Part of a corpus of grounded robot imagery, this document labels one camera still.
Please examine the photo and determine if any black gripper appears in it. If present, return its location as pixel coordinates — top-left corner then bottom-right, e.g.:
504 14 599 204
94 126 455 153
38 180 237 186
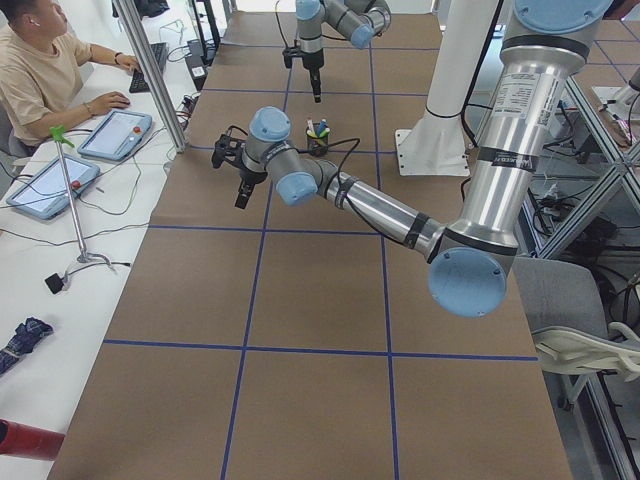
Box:
301 49 324 103
235 169 268 209

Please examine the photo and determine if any blue highlighter pen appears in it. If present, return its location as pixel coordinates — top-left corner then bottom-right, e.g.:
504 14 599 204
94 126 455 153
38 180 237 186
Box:
315 119 327 138

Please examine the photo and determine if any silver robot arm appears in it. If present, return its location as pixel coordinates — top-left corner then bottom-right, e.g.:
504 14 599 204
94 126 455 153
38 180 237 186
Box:
233 1 609 317
283 0 391 103

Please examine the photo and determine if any black mesh pen cup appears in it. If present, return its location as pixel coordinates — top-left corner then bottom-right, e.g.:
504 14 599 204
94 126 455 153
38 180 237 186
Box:
306 130 331 157

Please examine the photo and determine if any far blue teach pendant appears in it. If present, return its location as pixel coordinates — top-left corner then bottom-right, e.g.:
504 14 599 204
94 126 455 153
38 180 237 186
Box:
76 110 152 161

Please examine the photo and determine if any blue teach pendant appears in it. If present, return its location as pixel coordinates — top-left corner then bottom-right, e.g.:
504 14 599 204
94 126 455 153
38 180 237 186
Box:
76 110 152 161
6 154 101 220

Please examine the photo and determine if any black keyboard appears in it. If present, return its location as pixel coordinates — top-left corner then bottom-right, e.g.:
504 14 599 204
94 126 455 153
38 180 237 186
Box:
128 42 169 94

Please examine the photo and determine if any green tipped metal stand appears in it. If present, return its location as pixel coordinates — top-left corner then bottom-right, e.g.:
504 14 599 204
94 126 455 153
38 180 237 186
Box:
48 124 117 274

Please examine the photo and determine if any near blue teach pendant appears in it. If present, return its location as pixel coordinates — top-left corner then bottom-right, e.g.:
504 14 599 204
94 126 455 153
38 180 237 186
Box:
6 154 101 220

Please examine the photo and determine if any small black square device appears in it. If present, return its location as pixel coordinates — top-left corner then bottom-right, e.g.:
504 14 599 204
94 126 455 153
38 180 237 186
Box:
44 273 69 294

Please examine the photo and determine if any seated person beige shirt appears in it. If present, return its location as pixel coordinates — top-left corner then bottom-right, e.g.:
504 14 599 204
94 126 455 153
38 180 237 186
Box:
1 1 140 151

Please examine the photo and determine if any red bottle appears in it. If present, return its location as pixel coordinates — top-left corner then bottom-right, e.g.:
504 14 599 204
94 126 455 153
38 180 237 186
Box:
1 419 65 461

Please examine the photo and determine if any grey office chair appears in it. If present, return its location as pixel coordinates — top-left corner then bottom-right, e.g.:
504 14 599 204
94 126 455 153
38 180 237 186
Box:
512 256 639 411

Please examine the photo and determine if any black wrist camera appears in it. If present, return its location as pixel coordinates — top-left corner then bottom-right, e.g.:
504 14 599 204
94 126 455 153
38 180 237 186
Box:
211 126 245 169
282 44 304 69

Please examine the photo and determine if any right black braided cable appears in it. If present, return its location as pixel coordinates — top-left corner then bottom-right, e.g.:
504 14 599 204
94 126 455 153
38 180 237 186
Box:
224 125 362 201

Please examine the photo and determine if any aluminium frame post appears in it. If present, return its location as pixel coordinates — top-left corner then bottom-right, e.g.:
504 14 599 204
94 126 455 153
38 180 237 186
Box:
113 0 186 153

